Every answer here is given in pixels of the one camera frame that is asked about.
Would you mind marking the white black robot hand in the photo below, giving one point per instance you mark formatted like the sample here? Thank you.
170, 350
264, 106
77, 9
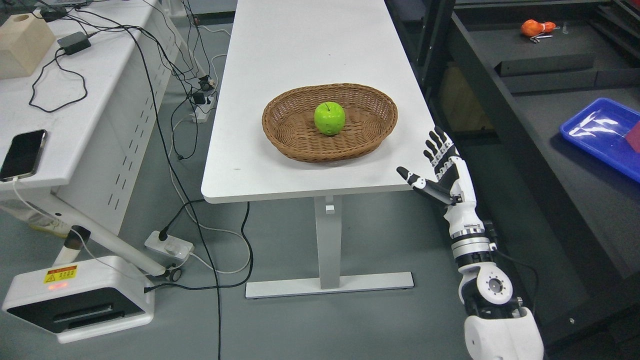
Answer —
453, 186

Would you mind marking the green apple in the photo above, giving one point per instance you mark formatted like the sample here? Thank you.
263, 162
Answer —
329, 118

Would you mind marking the black shelf unit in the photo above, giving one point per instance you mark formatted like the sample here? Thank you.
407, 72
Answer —
570, 221

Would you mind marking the white side desk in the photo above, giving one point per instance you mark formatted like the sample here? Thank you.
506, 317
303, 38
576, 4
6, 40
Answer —
98, 115

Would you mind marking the white power strip on floor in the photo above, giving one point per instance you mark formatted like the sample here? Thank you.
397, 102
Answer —
171, 246

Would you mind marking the brown wicker basket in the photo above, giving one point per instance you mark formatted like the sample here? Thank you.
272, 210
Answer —
288, 122

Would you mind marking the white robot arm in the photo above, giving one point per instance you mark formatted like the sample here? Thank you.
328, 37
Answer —
498, 325

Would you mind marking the black power adapter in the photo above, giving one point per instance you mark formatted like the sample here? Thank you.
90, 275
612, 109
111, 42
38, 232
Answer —
74, 43

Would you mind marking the orange toy on shelf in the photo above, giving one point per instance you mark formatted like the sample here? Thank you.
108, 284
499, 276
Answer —
533, 29

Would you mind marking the white power strip near wall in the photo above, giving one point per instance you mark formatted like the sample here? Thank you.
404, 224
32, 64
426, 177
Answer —
203, 104

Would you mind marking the beige wooden block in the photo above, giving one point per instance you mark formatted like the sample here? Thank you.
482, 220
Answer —
24, 41

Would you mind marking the white box device with label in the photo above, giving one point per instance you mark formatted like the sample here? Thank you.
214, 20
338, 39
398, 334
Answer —
83, 299

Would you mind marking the white height-adjustable table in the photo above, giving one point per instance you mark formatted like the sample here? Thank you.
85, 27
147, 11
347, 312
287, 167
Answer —
280, 45

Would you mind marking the black smartphone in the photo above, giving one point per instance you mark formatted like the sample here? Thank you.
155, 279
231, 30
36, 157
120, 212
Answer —
24, 155

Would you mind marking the blue plastic tray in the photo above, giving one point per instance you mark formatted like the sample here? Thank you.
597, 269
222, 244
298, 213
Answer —
600, 129

